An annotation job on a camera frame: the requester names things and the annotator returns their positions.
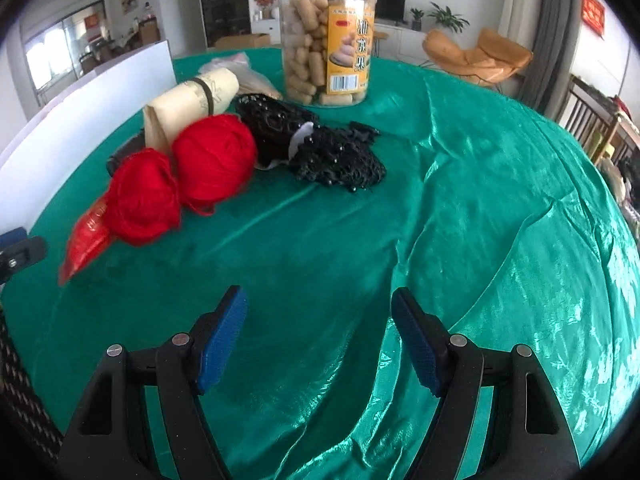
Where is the cream rolled pillow black strap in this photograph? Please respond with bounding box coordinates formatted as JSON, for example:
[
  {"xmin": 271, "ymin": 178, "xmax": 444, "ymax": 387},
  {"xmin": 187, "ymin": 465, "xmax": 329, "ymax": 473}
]
[{"xmin": 143, "ymin": 69, "xmax": 241, "ymax": 153}]

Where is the white television cabinet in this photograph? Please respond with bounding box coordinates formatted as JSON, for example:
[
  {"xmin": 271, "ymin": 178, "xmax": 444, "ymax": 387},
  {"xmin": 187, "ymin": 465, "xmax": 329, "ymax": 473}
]
[{"xmin": 372, "ymin": 22, "xmax": 436, "ymax": 61}]

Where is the black beaded mesh cloth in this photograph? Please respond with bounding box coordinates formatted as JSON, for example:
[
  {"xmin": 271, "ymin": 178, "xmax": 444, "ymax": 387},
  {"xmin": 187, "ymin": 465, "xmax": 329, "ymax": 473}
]
[{"xmin": 235, "ymin": 92, "xmax": 387, "ymax": 193}]

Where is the white foam board wall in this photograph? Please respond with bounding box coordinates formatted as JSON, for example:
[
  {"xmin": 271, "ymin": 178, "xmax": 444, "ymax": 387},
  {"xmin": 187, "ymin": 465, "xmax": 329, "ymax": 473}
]
[{"xmin": 0, "ymin": 40, "xmax": 177, "ymax": 238}]

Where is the round red yarn ball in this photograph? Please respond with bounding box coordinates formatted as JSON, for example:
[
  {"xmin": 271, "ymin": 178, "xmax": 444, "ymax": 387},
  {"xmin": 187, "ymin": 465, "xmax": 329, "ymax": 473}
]
[{"xmin": 171, "ymin": 114, "xmax": 258, "ymax": 216}]

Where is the orange bread loaf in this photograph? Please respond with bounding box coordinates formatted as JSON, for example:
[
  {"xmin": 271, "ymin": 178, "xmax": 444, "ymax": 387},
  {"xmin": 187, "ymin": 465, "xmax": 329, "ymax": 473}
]
[{"xmin": 422, "ymin": 27, "xmax": 533, "ymax": 86}]

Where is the dark wooden chair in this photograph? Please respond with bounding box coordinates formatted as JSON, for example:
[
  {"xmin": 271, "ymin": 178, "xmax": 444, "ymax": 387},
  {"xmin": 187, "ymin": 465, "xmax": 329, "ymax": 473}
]
[{"xmin": 559, "ymin": 75, "xmax": 621, "ymax": 161}]

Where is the red plastic packet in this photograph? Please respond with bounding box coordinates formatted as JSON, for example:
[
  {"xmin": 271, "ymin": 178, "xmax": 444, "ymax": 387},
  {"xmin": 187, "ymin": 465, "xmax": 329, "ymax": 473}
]
[{"xmin": 58, "ymin": 195, "xmax": 117, "ymax": 286}]

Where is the dark glass display cabinet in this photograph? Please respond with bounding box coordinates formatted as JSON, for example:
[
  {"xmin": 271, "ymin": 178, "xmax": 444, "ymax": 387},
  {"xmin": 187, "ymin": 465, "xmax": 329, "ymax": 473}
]
[{"xmin": 196, "ymin": 0, "xmax": 251, "ymax": 48}]

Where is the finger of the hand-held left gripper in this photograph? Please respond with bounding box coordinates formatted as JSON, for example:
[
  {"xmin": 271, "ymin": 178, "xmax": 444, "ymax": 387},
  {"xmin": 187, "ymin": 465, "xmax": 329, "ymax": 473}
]
[{"xmin": 0, "ymin": 227, "xmax": 47, "ymax": 283}]

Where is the glass sliding door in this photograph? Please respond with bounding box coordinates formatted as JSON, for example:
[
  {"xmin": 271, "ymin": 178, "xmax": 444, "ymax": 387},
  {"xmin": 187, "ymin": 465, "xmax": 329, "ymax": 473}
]
[{"xmin": 22, "ymin": 2, "xmax": 111, "ymax": 91}]

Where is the clear plastic bag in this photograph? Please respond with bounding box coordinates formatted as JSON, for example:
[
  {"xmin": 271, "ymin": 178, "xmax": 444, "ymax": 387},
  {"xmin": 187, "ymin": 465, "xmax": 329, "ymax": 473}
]
[{"xmin": 198, "ymin": 52, "xmax": 283, "ymax": 101}]

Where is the dark woven object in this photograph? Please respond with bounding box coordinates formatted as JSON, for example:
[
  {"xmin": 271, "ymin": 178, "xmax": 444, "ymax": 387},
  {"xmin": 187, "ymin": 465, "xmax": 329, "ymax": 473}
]
[{"xmin": 0, "ymin": 305, "xmax": 63, "ymax": 466}]

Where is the black object under pillow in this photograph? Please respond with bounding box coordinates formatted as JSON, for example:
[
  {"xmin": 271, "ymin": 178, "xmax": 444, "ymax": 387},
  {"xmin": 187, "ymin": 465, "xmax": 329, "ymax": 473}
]
[{"xmin": 106, "ymin": 132, "xmax": 148, "ymax": 176}]

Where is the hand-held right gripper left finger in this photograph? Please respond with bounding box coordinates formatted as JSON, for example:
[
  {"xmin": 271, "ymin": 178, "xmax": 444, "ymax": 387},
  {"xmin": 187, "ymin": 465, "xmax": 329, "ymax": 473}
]
[{"xmin": 57, "ymin": 285, "xmax": 249, "ymax": 480}]

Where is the large green potted plant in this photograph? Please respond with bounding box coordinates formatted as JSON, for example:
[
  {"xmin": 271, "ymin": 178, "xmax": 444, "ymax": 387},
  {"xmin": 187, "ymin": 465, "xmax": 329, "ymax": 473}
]
[{"xmin": 429, "ymin": 2, "xmax": 471, "ymax": 33}]

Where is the green satin tablecloth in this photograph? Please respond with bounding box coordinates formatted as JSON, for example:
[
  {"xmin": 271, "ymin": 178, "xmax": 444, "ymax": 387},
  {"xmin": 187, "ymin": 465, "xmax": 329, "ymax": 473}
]
[{"xmin": 0, "ymin": 47, "xmax": 640, "ymax": 480}]

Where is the black television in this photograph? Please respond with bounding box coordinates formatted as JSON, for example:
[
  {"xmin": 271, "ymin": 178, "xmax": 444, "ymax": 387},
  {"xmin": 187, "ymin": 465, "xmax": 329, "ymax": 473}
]
[{"xmin": 372, "ymin": 0, "xmax": 407, "ymax": 22}]

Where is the cardboard box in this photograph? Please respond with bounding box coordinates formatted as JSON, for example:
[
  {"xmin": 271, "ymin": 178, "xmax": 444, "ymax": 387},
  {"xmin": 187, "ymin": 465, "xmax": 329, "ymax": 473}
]
[{"xmin": 215, "ymin": 33, "xmax": 271, "ymax": 50}]

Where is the clear snack jar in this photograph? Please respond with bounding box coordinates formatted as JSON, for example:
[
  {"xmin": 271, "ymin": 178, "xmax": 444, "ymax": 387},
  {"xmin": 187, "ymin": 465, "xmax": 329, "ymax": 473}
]
[{"xmin": 276, "ymin": 0, "xmax": 377, "ymax": 107}]

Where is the grey curtain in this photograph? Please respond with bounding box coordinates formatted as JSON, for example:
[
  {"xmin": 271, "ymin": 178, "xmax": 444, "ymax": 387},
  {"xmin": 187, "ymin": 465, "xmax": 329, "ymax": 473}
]
[{"xmin": 520, "ymin": 0, "xmax": 576, "ymax": 116}]

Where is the red wall poster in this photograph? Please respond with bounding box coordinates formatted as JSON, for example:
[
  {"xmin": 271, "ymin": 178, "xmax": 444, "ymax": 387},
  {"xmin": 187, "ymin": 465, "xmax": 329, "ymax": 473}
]
[{"xmin": 581, "ymin": 0, "xmax": 606, "ymax": 38}]

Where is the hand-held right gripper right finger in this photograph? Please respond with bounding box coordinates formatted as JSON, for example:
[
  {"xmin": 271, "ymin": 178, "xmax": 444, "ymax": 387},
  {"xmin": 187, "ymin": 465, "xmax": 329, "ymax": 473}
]
[{"xmin": 391, "ymin": 287, "xmax": 581, "ymax": 480}]

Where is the white curtain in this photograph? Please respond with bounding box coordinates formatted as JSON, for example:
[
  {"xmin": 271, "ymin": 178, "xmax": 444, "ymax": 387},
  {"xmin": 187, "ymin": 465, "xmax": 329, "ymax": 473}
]
[{"xmin": 500, "ymin": 0, "xmax": 543, "ymax": 51}]

